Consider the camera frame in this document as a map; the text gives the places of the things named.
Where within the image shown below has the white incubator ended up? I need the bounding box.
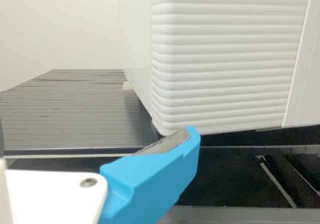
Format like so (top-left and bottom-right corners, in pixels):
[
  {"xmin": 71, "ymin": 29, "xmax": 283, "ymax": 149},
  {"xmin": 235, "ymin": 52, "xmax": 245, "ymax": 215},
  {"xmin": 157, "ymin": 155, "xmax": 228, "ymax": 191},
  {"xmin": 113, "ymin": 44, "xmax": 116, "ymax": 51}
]
[{"xmin": 123, "ymin": 67, "xmax": 161, "ymax": 137}]

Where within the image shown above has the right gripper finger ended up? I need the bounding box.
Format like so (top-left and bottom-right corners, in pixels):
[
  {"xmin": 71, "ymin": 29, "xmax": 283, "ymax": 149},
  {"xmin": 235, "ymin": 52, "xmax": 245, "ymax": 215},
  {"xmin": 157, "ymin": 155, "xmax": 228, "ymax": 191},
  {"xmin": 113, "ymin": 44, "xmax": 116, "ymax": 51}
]
[{"xmin": 96, "ymin": 125, "xmax": 201, "ymax": 224}]

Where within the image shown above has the incubator door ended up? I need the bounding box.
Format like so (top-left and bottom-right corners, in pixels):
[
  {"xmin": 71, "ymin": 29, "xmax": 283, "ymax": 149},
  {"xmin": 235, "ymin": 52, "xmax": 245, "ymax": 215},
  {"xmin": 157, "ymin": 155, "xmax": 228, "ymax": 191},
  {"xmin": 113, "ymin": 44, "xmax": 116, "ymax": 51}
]
[{"xmin": 150, "ymin": 0, "xmax": 320, "ymax": 137}]

